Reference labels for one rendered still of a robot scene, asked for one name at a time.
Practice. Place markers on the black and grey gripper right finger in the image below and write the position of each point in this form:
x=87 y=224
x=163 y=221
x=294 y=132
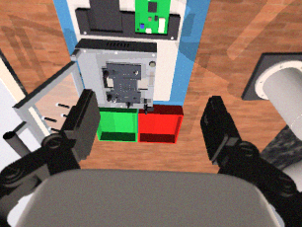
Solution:
x=225 y=145

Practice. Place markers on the red bin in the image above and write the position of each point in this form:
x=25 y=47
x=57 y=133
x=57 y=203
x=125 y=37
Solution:
x=161 y=126

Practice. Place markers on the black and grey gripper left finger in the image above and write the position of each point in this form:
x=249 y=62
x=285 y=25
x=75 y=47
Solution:
x=55 y=155

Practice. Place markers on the green circuit board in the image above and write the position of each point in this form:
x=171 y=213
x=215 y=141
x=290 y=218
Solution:
x=152 y=16

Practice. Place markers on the green bin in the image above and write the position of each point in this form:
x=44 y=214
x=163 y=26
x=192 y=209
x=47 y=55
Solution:
x=117 y=124

